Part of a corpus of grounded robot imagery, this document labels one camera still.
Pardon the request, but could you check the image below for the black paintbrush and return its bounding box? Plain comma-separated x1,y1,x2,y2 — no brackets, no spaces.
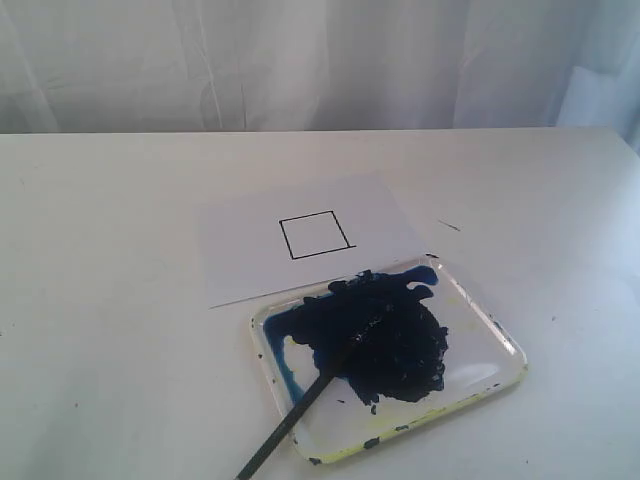
233,313,391,480

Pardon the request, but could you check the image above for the white paint tray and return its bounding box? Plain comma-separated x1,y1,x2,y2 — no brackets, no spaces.
250,255,527,464

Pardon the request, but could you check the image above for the white paper sheet with square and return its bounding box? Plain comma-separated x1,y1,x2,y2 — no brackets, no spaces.
199,175,427,307

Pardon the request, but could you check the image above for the white curtain backdrop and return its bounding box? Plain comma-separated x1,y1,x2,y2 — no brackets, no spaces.
1,1,639,147

